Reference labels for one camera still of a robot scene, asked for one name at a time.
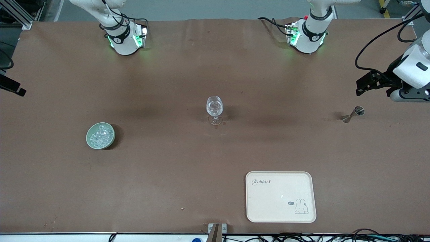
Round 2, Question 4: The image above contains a steel double jigger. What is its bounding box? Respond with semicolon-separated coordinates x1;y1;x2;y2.
342;106;365;123

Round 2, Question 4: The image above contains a pile of clear ice cubes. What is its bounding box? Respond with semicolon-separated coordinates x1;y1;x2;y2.
90;124;113;148

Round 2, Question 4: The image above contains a clear wine glass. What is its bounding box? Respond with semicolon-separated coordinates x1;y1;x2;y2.
206;96;224;126

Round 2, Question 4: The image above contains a green ceramic bowl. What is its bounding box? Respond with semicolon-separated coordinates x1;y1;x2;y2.
86;122;116;150

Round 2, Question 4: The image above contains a cream rabbit print tray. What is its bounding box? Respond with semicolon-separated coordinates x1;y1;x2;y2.
246;171;317;223

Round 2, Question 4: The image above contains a brown table cover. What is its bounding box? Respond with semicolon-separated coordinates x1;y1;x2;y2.
0;17;430;235

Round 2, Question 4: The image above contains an aluminium frame profile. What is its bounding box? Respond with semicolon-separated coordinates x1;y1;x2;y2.
401;0;424;26
0;0;46;30

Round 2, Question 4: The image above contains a black left base cable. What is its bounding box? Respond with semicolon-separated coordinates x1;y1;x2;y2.
257;17;290;37

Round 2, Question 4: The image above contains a black base cable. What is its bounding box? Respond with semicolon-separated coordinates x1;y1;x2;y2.
257;17;290;37
124;17;149;28

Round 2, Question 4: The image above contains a black right base cable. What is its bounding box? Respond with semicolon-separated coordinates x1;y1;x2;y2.
124;17;149;28

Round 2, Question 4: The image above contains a white table edge rail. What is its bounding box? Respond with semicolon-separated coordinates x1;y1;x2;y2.
0;233;430;242

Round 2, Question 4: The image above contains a black cable bundle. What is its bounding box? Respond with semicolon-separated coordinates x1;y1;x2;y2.
223;229;430;242

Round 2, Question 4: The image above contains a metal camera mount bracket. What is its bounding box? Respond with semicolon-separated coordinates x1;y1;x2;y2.
208;223;227;242

